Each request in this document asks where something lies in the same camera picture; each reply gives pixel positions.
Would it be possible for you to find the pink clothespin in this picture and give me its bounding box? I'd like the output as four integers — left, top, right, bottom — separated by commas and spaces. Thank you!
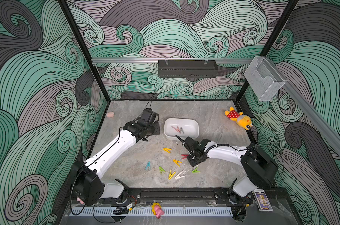
172, 126, 181, 134

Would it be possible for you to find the teal clothespin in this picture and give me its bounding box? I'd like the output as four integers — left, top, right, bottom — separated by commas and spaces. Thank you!
145, 161, 151, 171

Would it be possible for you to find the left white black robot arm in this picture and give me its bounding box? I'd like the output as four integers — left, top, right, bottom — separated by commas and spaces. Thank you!
70, 121, 160, 206

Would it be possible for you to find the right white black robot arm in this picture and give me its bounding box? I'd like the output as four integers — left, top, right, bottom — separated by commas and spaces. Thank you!
176, 136, 279, 197

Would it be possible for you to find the white plastic storage box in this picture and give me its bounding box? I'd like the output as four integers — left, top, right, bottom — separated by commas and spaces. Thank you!
164, 118, 200, 141

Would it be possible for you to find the card box with picture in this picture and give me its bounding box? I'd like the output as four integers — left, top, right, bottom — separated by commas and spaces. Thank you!
253, 189, 273, 212

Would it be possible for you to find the red clothespin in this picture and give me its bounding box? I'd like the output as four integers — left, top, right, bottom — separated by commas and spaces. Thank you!
181, 154, 189, 160

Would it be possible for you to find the yellow orange clothespin middle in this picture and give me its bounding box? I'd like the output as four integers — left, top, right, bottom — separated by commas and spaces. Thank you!
173, 159, 182, 167

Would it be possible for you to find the small pink eraser blob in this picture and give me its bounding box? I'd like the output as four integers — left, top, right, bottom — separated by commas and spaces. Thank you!
106, 112, 115, 118

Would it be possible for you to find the yellow bear plush toy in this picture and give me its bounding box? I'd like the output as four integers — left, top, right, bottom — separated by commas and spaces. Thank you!
224, 107, 253, 130

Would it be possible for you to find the pink yellow flower toy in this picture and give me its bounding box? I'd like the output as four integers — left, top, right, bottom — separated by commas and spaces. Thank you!
151, 203, 165, 218

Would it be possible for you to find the pink pig toy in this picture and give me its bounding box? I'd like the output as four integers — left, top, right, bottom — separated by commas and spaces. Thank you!
77, 197, 84, 204

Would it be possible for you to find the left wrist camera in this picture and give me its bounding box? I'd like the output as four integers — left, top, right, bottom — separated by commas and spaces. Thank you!
141, 108, 160, 124

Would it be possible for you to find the black wall-mounted tray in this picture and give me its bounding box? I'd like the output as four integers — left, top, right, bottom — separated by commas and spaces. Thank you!
158, 60, 219, 78

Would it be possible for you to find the clear acrylic wall holder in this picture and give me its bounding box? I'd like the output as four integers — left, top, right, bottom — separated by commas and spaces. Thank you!
244, 56, 285, 102

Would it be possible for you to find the white slotted cable duct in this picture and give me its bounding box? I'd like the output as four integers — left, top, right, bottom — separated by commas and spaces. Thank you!
79, 206, 233, 217

